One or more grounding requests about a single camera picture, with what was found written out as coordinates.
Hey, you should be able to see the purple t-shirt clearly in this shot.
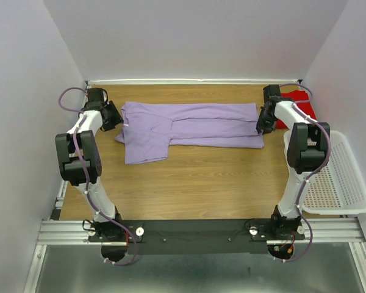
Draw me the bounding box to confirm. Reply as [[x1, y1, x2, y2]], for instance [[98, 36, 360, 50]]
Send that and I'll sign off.
[[115, 102, 264, 165]]

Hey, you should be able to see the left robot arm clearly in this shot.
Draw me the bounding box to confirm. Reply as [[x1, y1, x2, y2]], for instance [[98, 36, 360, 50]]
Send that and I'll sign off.
[[55, 102, 127, 242]]

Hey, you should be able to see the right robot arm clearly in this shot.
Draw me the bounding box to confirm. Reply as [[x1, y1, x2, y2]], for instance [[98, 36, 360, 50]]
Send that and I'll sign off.
[[256, 96, 331, 239]]

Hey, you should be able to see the folded red t-shirt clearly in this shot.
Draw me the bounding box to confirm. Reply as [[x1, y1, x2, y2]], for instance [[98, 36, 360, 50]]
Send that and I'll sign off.
[[281, 90, 316, 119]]

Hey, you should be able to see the white plastic basket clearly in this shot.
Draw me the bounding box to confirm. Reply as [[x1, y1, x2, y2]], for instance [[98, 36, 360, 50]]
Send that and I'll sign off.
[[278, 131, 366, 218]]

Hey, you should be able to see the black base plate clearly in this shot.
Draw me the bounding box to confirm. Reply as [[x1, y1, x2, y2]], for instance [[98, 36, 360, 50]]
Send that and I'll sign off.
[[82, 218, 305, 256]]

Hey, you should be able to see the aluminium frame rail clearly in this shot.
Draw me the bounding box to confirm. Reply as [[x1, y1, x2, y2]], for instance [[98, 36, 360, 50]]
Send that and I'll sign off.
[[37, 220, 88, 245]]

